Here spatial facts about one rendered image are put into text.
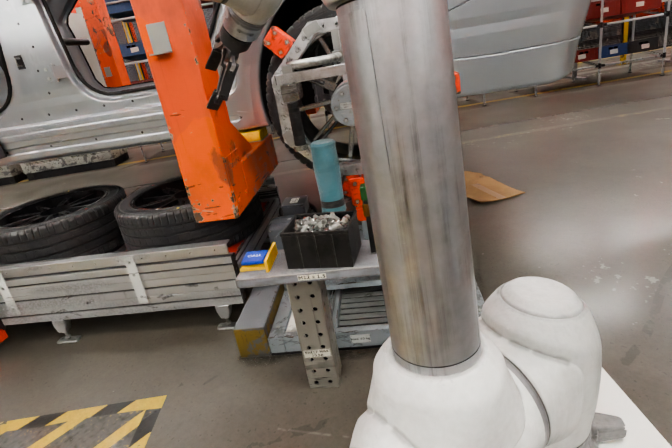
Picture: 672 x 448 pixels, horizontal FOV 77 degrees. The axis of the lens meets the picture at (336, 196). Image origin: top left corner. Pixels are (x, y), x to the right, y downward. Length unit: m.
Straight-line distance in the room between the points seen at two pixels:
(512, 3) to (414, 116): 1.58
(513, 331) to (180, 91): 1.20
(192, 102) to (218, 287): 0.75
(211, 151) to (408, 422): 1.16
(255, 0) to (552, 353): 0.80
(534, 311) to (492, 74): 1.42
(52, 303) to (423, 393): 1.89
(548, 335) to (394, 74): 0.39
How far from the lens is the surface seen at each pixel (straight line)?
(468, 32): 1.89
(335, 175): 1.43
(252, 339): 1.66
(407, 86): 0.38
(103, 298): 2.06
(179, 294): 1.88
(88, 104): 2.31
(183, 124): 1.49
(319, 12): 1.57
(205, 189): 1.53
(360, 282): 1.77
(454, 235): 0.42
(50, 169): 6.72
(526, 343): 0.62
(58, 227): 2.25
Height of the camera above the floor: 1.04
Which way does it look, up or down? 20 degrees down
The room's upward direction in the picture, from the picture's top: 10 degrees counter-clockwise
